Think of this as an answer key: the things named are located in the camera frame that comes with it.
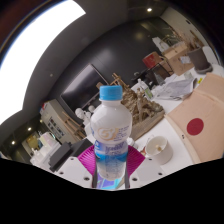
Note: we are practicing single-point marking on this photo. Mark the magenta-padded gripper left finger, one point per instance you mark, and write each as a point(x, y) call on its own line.
point(85, 160)

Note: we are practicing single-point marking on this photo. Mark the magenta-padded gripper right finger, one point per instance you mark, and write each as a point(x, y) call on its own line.
point(137, 160)

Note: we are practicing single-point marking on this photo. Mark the blue-capped plastic drink bottle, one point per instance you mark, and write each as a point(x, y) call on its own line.
point(111, 133)

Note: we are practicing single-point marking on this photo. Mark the black box stack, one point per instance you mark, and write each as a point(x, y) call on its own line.
point(65, 153)

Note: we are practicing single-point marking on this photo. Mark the wooden easel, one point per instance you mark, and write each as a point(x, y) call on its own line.
point(118, 80)
point(73, 126)

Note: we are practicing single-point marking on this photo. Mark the white plaster bust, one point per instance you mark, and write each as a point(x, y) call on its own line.
point(80, 114)
point(91, 109)

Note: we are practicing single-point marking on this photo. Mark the brown sculpture on board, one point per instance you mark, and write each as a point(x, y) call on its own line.
point(143, 110)

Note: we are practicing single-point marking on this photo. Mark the flat round red coaster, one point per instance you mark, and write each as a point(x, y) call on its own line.
point(195, 126)

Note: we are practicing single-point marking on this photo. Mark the small green-label bottle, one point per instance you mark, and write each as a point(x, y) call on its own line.
point(146, 89)

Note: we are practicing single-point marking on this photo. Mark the white chair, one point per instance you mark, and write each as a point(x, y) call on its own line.
point(136, 87)

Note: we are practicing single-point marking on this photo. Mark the folded newspaper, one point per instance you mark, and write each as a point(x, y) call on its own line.
point(175, 89)

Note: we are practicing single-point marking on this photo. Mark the red box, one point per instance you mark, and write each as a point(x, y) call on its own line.
point(151, 60)

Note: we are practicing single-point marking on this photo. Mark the small yellow tag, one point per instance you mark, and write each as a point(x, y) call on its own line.
point(200, 80)

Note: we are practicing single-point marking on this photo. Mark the cardboard box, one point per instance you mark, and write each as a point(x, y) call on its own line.
point(178, 58)

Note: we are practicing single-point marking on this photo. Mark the black wall screen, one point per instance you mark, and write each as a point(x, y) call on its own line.
point(83, 90)

